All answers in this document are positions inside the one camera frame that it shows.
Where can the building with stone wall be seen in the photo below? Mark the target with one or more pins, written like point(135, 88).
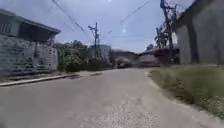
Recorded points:
point(25, 50)

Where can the utility pole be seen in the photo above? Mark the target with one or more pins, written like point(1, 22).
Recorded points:
point(167, 26)
point(96, 38)

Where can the concrete kerb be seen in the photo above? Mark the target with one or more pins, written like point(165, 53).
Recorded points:
point(36, 79)

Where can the grey concrete building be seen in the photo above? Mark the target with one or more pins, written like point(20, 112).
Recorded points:
point(203, 36)

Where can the grey concrete road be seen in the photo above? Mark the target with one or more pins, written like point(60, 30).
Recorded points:
point(100, 100)

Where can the grass verge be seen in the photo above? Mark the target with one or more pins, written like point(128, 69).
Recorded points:
point(193, 83)

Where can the low building with roof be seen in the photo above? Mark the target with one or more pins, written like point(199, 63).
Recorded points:
point(150, 56)

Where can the green bushes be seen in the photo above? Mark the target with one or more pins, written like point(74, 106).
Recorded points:
point(73, 55)

